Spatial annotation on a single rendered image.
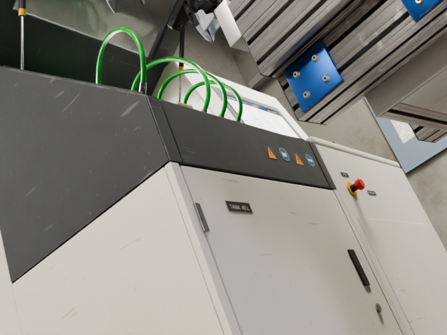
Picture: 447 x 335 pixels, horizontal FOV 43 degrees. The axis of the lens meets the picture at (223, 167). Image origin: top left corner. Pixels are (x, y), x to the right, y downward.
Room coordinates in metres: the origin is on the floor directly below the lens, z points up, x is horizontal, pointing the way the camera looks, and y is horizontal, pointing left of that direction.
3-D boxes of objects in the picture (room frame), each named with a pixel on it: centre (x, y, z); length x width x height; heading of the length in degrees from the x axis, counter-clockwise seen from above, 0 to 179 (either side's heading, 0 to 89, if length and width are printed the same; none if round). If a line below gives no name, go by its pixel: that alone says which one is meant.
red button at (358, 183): (1.65, -0.35, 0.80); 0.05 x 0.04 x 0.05; 148
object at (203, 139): (1.29, -0.08, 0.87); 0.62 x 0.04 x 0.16; 148
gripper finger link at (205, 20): (1.25, -0.10, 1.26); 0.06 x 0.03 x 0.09; 58
